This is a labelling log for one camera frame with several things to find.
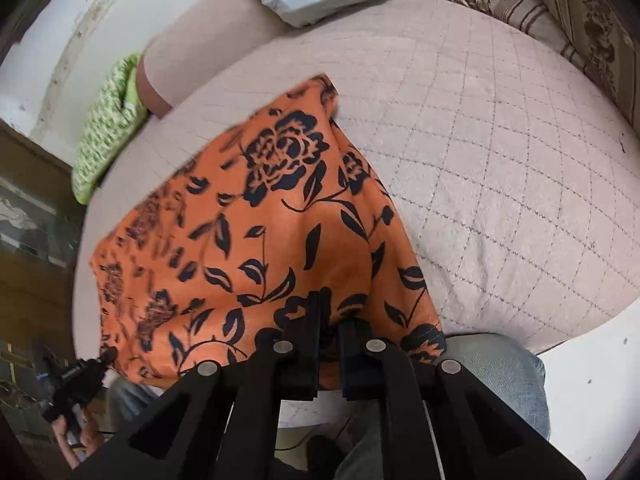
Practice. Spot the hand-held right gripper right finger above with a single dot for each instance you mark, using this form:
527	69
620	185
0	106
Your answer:
357	365

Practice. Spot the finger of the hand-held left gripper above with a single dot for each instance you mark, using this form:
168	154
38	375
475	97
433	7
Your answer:
108	356

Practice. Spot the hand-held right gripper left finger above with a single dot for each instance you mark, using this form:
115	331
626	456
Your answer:
300	360

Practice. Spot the orange black floral shirt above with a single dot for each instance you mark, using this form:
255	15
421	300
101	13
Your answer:
280	220

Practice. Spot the person's left hand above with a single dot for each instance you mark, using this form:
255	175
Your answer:
85	437

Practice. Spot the person's left leg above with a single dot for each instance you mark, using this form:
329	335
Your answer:
130	400

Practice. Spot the person's leg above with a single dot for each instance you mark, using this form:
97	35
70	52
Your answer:
130	400
500	375

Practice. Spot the wooden door with glass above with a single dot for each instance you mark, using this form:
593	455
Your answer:
35	260

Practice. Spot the person's right leg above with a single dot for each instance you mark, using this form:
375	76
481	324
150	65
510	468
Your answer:
500	375

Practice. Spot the green patterned pillow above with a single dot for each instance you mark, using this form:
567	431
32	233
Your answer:
107	125

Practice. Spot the pink quilted bed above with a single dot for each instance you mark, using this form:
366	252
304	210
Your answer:
500	160

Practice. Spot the pink bolster cushion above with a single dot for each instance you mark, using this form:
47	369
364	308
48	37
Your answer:
200	45

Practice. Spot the striped floral cushion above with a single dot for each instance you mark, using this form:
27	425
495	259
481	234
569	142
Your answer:
575	15

